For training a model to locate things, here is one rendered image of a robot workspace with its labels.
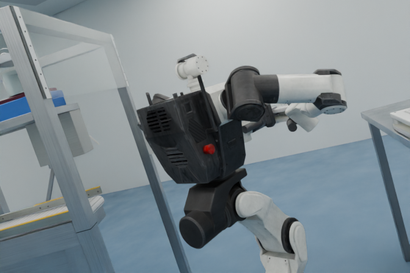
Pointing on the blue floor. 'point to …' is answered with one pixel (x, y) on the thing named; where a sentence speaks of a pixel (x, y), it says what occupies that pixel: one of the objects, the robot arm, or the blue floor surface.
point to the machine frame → (74, 198)
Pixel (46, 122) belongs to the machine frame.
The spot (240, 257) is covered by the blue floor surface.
